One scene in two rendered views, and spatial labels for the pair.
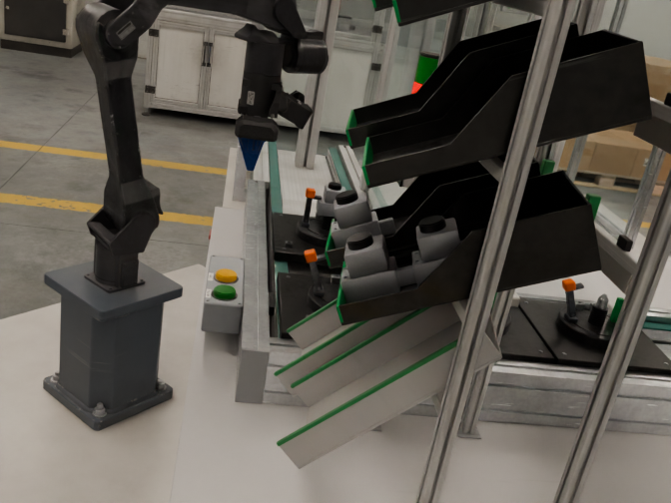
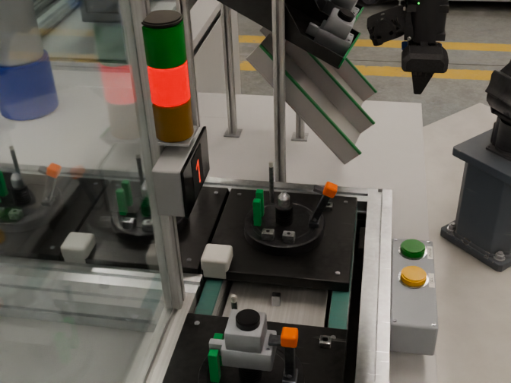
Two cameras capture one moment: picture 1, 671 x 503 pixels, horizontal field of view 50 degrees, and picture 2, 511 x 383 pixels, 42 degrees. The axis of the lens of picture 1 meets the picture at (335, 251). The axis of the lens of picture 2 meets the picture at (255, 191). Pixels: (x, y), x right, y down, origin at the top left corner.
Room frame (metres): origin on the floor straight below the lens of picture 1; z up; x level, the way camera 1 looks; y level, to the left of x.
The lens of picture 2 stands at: (2.08, 0.25, 1.68)
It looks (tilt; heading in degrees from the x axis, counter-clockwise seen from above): 34 degrees down; 201
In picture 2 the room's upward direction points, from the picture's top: 2 degrees counter-clockwise
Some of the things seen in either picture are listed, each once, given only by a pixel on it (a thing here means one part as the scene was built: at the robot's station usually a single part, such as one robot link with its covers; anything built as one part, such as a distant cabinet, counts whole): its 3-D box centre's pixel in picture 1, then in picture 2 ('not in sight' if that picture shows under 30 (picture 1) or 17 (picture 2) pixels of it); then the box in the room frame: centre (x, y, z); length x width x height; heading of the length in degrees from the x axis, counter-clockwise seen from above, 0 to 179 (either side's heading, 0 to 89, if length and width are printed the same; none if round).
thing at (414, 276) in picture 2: (226, 277); (413, 277); (1.25, 0.20, 0.96); 0.04 x 0.04 x 0.02
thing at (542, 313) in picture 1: (599, 312); not in sight; (1.28, -0.52, 1.01); 0.24 x 0.24 x 0.13; 10
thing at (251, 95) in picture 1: (259, 99); (425, 20); (1.12, 0.16, 1.33); 0.19 x 0.06 x 0.08; 9
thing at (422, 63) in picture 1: (429, 70); (163, 41); (1.40, -0.11, 1.38); 0.05 x 0.05 x 0.05
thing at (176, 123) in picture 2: not in sight; (172, 116); (1.40, -0.11, 1.28); 0.05 x 0.05 x 0.05
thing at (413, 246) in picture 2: (224, 293); (412, 250); (1.18, 0.18, 0.96); 0.04 x 0.04 x 0.02
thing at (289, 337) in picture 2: (312, 206); (283, 352); (1.53, 0.07, 1.04); 0.04 x 0.02 x 0.08; 100
